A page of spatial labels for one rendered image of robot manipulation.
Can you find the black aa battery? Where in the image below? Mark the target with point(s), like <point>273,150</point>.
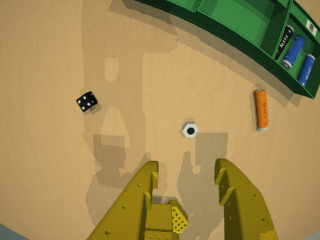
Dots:
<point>285,39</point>

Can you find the orange aa battery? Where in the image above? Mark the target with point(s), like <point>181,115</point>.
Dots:
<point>261,109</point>

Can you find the blue aa battery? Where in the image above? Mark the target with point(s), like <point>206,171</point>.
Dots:
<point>293,52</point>
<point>306,69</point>

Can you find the grey hex nut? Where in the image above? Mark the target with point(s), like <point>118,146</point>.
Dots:
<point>190,129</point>

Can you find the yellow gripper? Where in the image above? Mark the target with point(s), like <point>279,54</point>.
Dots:
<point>246,216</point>

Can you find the green three-compartment bin rack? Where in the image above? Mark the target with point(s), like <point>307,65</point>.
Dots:
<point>261,21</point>

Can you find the black die with white pips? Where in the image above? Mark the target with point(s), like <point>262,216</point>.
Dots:
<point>86,101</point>

